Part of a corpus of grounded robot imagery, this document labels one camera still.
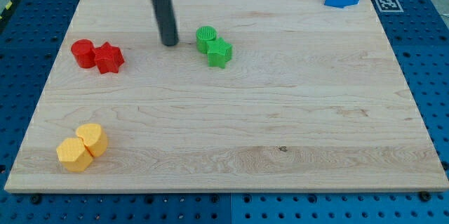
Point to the light wooden board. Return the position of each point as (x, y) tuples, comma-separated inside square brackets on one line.
[(313, 100)]

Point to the green star block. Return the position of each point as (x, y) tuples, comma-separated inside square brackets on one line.
[(219, 52)]

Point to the green cylinder block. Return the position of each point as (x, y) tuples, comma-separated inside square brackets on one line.
[(203, 35)]

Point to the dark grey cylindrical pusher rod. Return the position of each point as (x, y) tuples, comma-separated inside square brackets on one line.
[(165, 18)]

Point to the red star block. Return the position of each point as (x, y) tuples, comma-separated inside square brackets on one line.
[(108, 58)]

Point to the yellow heart block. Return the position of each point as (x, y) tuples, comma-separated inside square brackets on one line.
[(94, 138)]

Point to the red cylinder block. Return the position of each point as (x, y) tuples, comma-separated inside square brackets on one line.
[(82, 50)]

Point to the yellow hexagon block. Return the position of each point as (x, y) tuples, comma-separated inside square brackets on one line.
[(73, 155)]

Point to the white fiducial marker tag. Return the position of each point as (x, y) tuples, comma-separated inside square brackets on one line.
[(389, 6)]

